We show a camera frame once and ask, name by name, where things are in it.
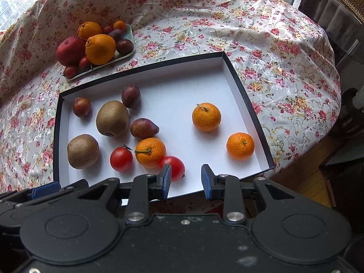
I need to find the low dark table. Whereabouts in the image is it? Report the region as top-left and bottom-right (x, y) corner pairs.
(318, 139), (364, 214)

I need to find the floral tablecloth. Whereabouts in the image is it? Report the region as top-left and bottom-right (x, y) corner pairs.
(0, 0), (342, 214)

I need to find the pale green tray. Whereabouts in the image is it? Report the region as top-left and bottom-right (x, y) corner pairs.
(64, 23), (136, 81)

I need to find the brown kiwi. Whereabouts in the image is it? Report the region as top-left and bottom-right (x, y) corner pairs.
(96, 100), (130, 137)
(67, 134), (100, 169)

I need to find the large orange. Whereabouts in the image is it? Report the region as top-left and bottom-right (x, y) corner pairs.
(85, 34), (116, 66)
(76, 21), (102, 40)

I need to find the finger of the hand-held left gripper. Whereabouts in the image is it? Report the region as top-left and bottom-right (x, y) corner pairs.
(0, 179), (89, 236)

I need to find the dark stool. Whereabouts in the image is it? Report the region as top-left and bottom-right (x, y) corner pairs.
(336, 88), (364, 140)

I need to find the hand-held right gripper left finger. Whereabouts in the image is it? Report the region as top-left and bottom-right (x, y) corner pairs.
(71, 164), (172, 225)

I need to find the black box with white inside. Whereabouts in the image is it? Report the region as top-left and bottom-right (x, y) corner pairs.
(53, 51), (276, 200)

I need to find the dark purple plum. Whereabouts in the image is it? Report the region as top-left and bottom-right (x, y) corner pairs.
(107, 29), (125, 43)
(115, 39), (134, 54)

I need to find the reddish pointed plum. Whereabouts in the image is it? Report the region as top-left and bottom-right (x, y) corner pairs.
(130, 118), (160, 140)

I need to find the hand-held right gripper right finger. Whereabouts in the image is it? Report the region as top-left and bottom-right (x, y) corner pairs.
(201, 164), (308, 225)

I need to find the dark wooden cabinet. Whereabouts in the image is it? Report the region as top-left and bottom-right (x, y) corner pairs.
(300, 0), (364, 71)

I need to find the red apple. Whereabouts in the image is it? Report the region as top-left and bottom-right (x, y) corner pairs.
(56, 36), (87, 66)

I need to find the orange mandarin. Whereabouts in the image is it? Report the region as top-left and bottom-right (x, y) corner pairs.
(192, 103), (222, 132)
(226, 132), (255, 160)
(135, 137), (167, 169)

